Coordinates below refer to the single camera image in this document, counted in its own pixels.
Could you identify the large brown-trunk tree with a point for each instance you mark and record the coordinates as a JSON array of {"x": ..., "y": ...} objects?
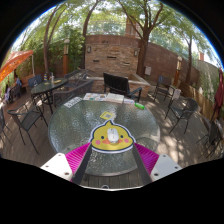
[{"x": 142, "y": 56}]

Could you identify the blue patio chair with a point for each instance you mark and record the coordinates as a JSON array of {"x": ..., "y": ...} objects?
[{"x": 35, "y": 80}]

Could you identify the black slatted bench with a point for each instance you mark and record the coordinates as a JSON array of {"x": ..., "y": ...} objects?
[{"x": 118, "y": 83}]

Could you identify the yellow duck-shaped mouse pad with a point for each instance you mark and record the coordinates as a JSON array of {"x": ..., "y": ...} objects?
[{"x": 100, "y": 138}]

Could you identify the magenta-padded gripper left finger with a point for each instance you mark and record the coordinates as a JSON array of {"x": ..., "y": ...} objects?
[{"x": 76, "y": 159}]

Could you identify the wooden lamp post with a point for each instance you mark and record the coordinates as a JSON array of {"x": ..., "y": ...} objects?
[
  {"x": 66, "y": 53},
  {"x": 179, "y": 70}
]

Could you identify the person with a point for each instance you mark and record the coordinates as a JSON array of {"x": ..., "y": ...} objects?
[
  {"x": 7, "y": 95},
  {"x": 16, "y": 81}
]

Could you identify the black mesh metal chair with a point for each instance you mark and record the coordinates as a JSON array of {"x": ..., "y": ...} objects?
[{"x": 28, "y": 120}]

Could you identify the colourful printed brochure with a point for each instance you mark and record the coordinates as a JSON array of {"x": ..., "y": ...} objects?
[{"x": 94, "y": 96}]

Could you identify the dark slatted patio chair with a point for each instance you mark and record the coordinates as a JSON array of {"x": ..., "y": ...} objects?
[{"x": 163, "y": 81}]

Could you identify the small white card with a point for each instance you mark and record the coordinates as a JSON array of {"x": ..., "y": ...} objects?
[{"x": 129, "y": 101}]

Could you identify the white computer mouse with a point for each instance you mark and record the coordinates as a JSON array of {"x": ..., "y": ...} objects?
[{"x": 112, "y": 135}]

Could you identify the small yellow card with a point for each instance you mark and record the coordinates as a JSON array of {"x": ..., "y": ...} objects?
[{"x": 107, "y": 115}]

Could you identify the grey wall utility box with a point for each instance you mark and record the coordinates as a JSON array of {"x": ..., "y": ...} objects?
[{"x": 147, "y": 70}]

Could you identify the orange patio umbrella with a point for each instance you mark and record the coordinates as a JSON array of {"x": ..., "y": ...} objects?
[{"x": 13, "y": 63}]

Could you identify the black wall lantern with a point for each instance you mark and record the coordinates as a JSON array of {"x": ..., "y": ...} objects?
[
  {"x": 88, "y": 49},
  {"x": 136, "y": 52}
]

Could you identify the white book stack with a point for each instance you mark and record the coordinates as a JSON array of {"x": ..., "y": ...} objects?
[{"x": 115, "y": 97}]

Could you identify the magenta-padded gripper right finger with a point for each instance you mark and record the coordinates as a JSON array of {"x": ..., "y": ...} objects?
[{"x": 148, "y": 159}]

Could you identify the black and white sign card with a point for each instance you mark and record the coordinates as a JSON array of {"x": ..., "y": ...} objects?
[{"x": 73, "y": 101}]

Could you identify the closed maroon patio umbrella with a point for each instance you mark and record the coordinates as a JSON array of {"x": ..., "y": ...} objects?
[{"x": 219, "y": 91}]

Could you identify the dark metal patio chair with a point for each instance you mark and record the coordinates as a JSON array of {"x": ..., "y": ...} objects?
[{"x": 213, "y": 133}]

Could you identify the dark round patio table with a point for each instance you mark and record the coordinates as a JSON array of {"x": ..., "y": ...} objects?
[{"x": 48, "y": 86}]

